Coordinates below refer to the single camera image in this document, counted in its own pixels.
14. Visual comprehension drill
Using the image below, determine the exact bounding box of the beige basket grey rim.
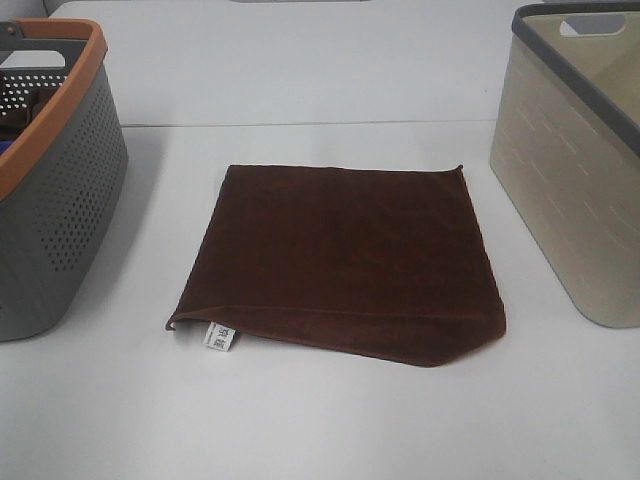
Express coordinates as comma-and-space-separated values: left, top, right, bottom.
490, 1, 639, 328

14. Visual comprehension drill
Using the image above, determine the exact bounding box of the brown cloth in basket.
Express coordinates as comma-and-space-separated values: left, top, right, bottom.
1, 88, 55, 132

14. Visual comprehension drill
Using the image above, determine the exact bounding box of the blue cloth in basket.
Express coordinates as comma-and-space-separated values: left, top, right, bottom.
0, 140, 13, 153

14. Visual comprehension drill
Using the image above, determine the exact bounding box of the grey perforated basket orange rim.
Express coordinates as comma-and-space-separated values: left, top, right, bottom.
1, 18, 128, 341

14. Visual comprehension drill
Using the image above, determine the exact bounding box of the dark brown towel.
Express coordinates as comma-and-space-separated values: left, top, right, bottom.
166, 165, 507, 367

